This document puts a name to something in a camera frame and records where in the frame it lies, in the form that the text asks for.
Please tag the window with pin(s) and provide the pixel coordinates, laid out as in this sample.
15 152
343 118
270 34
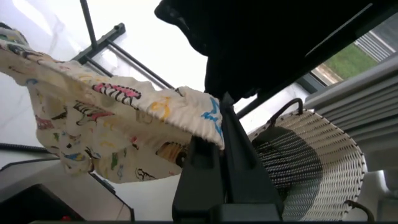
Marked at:
351 60

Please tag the black clothes rack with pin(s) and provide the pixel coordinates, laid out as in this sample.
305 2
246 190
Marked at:
102 40

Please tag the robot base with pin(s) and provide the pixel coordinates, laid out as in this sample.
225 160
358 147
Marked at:
40 193

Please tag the cream printed garment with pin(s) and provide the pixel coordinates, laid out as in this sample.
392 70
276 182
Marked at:
109 124

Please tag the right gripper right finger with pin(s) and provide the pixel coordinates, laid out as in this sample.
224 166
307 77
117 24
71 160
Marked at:
248 180

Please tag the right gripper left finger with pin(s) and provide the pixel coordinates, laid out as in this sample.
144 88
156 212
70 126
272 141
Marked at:
199 183

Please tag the white laundry basket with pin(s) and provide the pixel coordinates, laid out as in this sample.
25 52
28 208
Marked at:
326 161

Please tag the black garment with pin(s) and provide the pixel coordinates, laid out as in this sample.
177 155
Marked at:
264 40

